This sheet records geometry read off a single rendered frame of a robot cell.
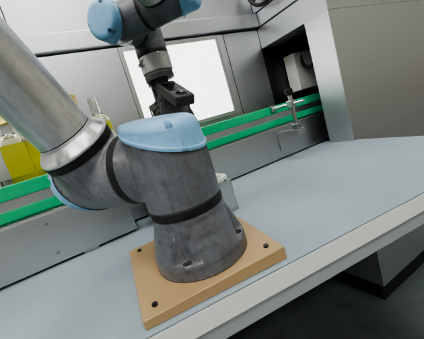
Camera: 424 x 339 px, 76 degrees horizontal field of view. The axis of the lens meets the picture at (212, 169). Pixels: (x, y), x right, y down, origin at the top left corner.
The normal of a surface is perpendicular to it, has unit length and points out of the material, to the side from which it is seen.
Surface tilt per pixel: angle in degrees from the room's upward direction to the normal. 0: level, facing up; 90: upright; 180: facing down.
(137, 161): 88
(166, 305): 4
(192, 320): 90
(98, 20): 90
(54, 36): 90
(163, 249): 76
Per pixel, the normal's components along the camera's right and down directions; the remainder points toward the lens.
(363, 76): 0.47, 0.01
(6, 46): 0.86, -0.07
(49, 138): 0.25, 0.56
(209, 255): 0.22, -0.14
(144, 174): -0.34, 0.33
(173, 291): -0.29, -0.93
